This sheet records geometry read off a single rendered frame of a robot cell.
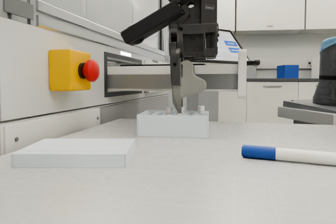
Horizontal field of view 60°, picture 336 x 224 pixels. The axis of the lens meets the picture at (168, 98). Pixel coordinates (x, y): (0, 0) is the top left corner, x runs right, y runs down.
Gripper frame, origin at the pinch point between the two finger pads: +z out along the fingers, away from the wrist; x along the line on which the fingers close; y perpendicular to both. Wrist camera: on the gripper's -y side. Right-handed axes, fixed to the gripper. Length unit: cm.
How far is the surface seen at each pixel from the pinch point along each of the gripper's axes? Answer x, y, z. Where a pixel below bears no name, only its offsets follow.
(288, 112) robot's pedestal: 59, 35, 7
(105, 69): 17.1, -19.6, -7.4
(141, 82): 17.5, -10.6, -4.2
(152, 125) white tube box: -3.3, -3.8, 3.3
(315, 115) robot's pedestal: 46, 40, 7
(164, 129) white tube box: -3.3, -1.6, 3.9
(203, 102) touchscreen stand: 121, 3, 8
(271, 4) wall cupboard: 357, 88, -107
